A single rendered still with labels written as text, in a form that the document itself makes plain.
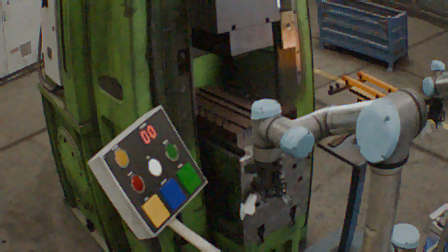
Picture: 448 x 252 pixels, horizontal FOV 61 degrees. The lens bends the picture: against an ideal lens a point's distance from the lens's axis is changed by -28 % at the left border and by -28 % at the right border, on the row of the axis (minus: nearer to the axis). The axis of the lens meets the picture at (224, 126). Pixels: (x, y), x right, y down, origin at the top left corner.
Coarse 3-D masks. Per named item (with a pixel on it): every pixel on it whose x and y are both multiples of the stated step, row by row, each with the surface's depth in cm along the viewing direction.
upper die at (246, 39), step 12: (264, 24) 175; (192, 36) 184; (204, 36) 178; (216, 36) 172; (228, 36) 167; (240, 36) 169; (252, 36) 173; (264, 36) 176; (216, 48) 175; (228, 48) 169; (240, 48) 171; (252, 48) 175
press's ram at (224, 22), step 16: (192, 0) 167; (208, 0) 160; (224, 0) 159; (240, 0) 164; (256, 0) 168; (272, 0) 173; (192, 16) 171; (208, 16) 163; (224, 16) 162; (240, 16) 166; (256, 16) 171; (272, 16) 176; (224, 32) 165
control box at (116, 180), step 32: (128, 128) 148; (160, 128) 151; (96, 160) 130; (128, 160) 136; (160, 160) 147; (192, 160) 157; (128, 192) 132; (192, 192) 152; (128, 224) 136; (160, 224) 137
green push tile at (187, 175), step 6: (186, 168) 153; (192, 168) 155; (180, 174) 150; (186, 174) 152; (192, 174) 154; (180, 180) 150; (186, 180) 151; (192, 180) 153; (198, 180) 155; (186, 186) 150; (192, 186) 152
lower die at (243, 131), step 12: (204, 96) 209; (228, 96) 210; (216, 108) 201; (228, 108) 199; (204, 120) 196; (216, 120) 193; (240, 120) 190; (228, 132) 186; (240, 132) 184; (240, 144) 186
